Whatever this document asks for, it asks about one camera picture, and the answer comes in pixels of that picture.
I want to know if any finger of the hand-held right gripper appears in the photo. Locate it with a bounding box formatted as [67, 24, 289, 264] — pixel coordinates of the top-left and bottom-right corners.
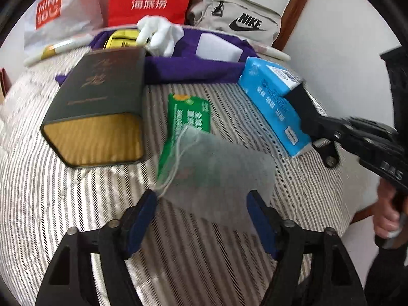
[283, 82, 343, 141]

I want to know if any blue tissue pack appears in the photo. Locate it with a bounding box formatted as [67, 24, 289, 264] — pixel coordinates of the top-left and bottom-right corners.
[237, 56, 327, 157]

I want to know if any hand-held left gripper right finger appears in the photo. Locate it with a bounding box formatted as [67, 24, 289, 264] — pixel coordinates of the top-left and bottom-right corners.
[246, 189, 367, 306]

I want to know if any grey translucent drawstring pouch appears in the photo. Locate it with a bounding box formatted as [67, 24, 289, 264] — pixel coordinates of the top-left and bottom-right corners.
[156, 125, 276, 230]

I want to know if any person's right forearm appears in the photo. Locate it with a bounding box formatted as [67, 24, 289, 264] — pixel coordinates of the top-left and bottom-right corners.
[363, 239, 408, 306]

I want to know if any green tissue packet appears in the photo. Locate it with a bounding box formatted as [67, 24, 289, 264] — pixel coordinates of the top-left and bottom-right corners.
[157, 93, 212, 182]

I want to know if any striped quilted cover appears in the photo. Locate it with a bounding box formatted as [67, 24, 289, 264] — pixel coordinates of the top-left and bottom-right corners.
[0, 38, 361, 306]

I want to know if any person's right hand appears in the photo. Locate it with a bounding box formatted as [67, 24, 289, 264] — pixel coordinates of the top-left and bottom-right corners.
[372, 182, 408, 239]

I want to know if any white plastic shopping bag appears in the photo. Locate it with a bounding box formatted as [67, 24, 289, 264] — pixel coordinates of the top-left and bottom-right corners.
[24, 0, 110, 52]

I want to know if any brown wooden door frame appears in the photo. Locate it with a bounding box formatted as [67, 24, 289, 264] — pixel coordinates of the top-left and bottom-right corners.
[272, 0, 319, 50]

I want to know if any white cotton glove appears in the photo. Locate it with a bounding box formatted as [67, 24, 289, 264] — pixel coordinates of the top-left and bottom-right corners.
[136, 15, 185, 56]

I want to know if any grey waist bag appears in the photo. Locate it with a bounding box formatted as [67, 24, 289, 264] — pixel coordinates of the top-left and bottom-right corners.
[186, 0, 283, 47]

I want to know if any yellow black tin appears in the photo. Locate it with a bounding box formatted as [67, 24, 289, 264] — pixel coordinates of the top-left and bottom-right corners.
[105, 29, 142, 50]

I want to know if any dark object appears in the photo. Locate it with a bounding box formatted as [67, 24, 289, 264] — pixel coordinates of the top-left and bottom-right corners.
[380, 46, 408, 128]

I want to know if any purple towel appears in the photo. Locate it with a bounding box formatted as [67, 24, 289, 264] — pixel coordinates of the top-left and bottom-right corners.
[54, 27, 257, 85]

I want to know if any white rolled paper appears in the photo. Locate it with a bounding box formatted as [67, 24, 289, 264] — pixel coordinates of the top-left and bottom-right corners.
[24, 36, 291, 66]

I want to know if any dark green tin box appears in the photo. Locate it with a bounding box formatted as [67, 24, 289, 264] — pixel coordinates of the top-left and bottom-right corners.
[41, 47, 148, 168]

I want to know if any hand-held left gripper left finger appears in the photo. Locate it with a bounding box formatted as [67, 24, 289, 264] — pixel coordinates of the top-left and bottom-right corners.
[35, 189, 158, 306]

